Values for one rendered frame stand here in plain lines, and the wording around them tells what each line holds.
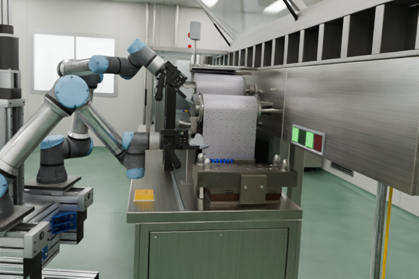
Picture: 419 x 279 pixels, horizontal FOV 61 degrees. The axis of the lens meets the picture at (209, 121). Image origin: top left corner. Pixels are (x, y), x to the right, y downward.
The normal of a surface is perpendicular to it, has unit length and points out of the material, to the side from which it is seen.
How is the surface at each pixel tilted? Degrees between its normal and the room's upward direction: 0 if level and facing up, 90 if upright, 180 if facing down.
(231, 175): 90
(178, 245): 90
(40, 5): 90
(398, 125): 90
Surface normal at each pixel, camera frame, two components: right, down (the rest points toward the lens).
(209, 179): 0.18, 0.11
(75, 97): 0.54, 0.01
